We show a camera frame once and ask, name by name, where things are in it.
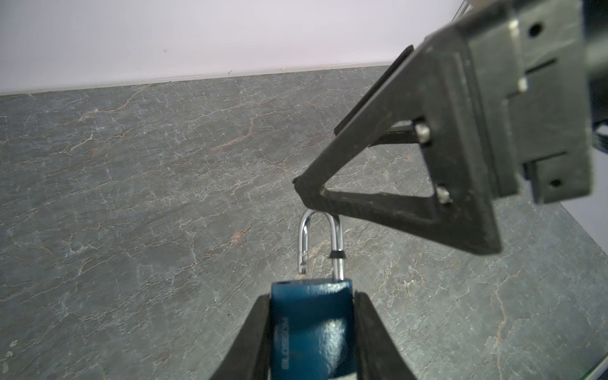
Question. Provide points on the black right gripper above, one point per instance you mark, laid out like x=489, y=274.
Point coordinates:
x=534, y=75

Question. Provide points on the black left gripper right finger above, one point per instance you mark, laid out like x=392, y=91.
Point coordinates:
x=377, y=356

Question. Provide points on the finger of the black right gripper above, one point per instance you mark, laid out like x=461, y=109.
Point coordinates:
x=386, y=114

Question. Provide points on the blue padlock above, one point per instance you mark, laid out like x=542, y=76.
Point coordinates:
x=312, y=320

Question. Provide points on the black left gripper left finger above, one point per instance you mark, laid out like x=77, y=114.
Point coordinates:
x=249, y=355

